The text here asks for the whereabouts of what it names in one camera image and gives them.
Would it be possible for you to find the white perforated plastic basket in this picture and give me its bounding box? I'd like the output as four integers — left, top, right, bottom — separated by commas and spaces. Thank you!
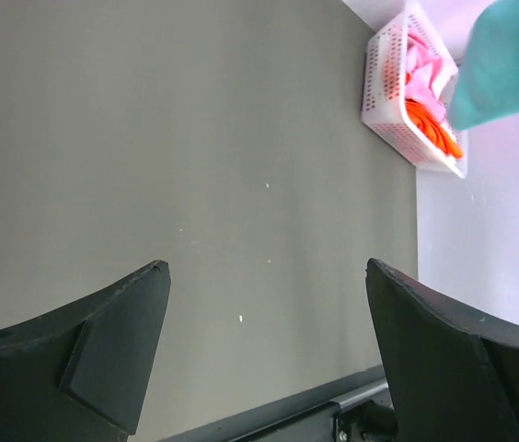
361, 1, 467, 179

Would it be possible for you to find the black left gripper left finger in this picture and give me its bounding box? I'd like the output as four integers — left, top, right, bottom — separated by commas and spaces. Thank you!
0, 261, 170, 441

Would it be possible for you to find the pink t shirt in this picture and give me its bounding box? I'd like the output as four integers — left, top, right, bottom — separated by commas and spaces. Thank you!
405, 30, 457, 122

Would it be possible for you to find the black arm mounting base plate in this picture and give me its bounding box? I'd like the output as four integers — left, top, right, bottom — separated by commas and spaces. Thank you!
169, 365, 388, 441

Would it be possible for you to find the teal t shirt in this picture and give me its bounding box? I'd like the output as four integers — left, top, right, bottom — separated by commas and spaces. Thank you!
448, 1, 519, 130

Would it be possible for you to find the orange t shirt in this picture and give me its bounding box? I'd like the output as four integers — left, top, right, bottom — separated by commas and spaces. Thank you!
405, 99, 464, 159

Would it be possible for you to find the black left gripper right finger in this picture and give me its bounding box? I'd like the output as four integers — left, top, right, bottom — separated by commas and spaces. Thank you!
365, 259, 519, 441

